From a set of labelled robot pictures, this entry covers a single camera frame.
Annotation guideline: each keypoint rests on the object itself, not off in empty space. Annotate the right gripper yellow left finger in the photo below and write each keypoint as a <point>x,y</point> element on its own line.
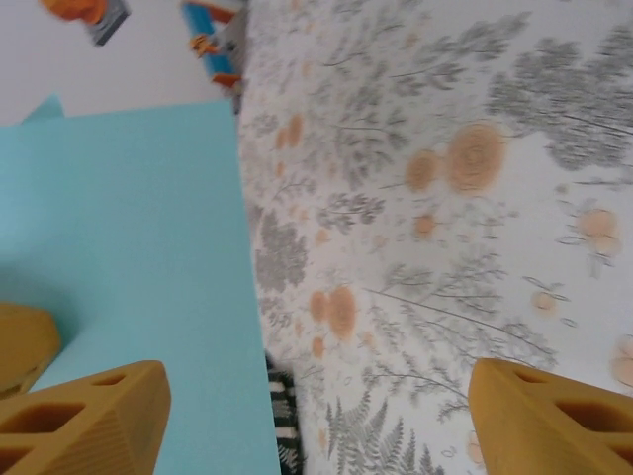
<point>99,430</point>

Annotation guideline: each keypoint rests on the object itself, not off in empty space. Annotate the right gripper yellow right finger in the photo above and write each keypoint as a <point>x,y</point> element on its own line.
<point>534,430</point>

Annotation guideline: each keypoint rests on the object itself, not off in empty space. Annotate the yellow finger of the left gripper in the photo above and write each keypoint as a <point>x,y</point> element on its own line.
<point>25,341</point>

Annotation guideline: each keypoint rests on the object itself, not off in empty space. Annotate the light blue cloth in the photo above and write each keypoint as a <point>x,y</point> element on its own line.
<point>138,222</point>

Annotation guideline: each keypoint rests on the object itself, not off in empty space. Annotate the black white striped sock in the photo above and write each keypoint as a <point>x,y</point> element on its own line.
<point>283,410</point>

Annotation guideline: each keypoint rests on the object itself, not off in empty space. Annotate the floral printed tablecloth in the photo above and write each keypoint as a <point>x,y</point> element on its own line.
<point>445,247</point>

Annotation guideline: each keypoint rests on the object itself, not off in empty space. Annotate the blue orange machine wall sticker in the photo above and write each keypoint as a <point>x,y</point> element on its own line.
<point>217,59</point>

